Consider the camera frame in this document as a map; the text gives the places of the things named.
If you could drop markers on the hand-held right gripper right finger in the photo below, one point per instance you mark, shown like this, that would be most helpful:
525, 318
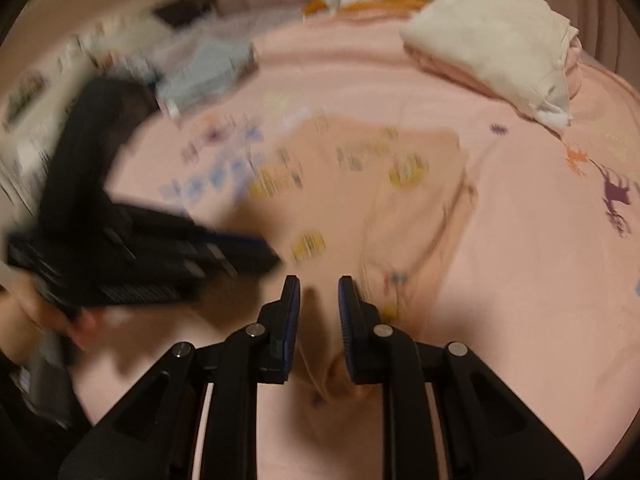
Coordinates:
345, 320

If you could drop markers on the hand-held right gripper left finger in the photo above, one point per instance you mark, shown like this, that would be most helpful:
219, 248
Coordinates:
292, 320

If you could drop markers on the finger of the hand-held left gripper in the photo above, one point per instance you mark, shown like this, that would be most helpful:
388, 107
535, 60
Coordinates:
240, 267
240, 241

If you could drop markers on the pink bear print shirt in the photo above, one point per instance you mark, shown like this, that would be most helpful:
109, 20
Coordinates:
380, 210

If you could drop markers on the grey clothes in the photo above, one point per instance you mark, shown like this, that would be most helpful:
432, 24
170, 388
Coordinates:
210, 75

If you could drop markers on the person's left hand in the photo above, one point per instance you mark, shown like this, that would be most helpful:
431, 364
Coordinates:
35, 317

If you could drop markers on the pink printed bed sheet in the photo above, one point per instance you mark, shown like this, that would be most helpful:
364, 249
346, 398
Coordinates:
525, 285

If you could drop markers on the beige pillow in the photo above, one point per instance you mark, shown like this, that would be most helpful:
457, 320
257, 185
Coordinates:
135, 35

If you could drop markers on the grey bed sheet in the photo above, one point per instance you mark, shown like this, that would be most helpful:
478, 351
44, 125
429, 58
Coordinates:
250, 25

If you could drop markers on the dark brown pillow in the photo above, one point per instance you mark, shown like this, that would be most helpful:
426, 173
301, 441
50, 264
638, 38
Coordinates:
182, 10

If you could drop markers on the folded pink cloth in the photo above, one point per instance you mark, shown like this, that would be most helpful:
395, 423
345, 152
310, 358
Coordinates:
440, 67

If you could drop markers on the folded white cloth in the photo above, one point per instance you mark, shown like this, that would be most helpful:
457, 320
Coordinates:
490, 35

